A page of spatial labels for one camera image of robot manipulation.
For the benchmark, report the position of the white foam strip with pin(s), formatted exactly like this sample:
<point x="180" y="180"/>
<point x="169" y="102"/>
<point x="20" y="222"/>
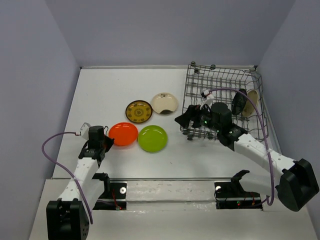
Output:
<point x="170" y="191"/>

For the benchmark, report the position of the grey wire dish rack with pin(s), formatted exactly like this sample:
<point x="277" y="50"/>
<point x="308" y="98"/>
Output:
<point x="203" y="77"/>

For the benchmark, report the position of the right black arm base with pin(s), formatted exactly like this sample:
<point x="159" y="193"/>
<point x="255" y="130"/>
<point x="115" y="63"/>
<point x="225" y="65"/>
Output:
<point x="230" y="195"/>

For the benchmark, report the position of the cream plate with dark spot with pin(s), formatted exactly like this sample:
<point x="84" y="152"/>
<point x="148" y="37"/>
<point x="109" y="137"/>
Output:
<point x="164" y="103"/>

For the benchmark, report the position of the cream floral plate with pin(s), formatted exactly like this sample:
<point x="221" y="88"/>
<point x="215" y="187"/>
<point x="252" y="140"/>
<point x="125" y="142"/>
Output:
<point x="251" y="103"/>

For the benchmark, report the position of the green plate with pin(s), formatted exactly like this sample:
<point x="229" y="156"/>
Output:
<point x="152" y="138"/>

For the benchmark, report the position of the black plate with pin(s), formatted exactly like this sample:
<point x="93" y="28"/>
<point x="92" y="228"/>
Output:
<point x="239" y="101"/>

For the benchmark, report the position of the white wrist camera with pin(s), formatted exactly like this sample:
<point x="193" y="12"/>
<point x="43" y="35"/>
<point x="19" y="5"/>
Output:
<point x="84" y="131"/>
<point x="207" y="98"/>

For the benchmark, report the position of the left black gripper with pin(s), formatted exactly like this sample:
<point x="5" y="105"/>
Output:
<point x="109" y="142"/>

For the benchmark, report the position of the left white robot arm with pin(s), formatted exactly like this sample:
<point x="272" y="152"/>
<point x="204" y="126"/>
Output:
<point x="69" y="216"/>

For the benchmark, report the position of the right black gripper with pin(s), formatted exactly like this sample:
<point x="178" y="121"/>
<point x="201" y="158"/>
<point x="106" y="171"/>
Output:
<point x="192" y="114"/>

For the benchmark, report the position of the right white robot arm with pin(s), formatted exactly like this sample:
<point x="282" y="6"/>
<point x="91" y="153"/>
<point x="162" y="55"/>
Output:
<point x="291" y="181"/>

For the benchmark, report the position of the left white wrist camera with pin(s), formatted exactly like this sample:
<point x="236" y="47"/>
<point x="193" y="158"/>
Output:
<point x="84" y="131"/>

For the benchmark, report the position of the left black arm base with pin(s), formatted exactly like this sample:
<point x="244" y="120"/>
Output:
<point x="114" y="195"/>

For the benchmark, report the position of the orange plate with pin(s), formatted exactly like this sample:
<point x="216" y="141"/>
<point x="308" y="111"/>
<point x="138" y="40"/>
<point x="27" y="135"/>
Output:
<point x="123" y="133"/>

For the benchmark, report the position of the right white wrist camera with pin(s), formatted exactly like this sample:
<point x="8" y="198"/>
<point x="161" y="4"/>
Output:
<point x="207" y="98"/>

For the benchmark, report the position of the brown yellow patterned plate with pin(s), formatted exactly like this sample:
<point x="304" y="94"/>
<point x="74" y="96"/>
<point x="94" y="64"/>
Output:
<point x="138" y="111"/>

